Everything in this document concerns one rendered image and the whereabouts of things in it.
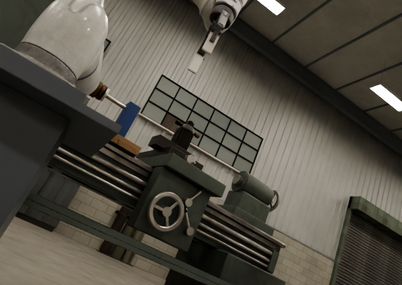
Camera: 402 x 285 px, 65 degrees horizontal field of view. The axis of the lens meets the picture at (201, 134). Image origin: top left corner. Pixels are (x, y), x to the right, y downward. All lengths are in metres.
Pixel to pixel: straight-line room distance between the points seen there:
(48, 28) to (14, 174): 0.35
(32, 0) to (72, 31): 0.50
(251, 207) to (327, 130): 10.17
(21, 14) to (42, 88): 0.69
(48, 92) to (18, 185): 0.20
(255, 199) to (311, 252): 9.09
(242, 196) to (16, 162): 1.28
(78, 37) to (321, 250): 10.75
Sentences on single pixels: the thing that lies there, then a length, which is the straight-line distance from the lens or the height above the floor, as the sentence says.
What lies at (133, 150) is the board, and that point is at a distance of 1.36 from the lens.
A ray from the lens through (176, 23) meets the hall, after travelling 9.93.
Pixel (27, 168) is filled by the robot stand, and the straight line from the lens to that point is 0.73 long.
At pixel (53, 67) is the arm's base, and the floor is 0.83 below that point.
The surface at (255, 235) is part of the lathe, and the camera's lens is 1.74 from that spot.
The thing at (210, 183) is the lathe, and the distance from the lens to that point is 1.38.
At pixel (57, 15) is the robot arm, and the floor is 0.95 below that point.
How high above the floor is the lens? 0.57
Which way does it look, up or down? 21 degrees up
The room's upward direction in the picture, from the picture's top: 25 degrees clockwise
